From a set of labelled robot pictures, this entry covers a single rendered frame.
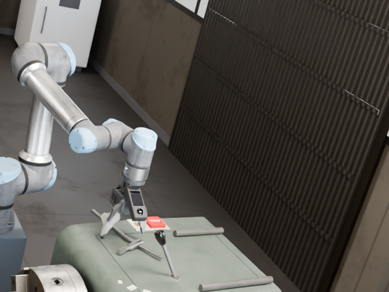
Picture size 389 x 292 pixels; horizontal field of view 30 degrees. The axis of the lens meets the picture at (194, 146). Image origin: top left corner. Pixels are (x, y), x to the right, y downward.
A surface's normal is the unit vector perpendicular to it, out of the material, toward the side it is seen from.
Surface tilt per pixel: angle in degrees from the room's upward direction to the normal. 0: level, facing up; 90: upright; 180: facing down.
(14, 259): 90
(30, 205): 0
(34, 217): 0
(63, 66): 87
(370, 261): 90
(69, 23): 90
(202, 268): 0
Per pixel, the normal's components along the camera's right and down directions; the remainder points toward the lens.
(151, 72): -0.87, -0.07
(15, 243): 0.43, 0.42
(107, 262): 0.26, -0.91
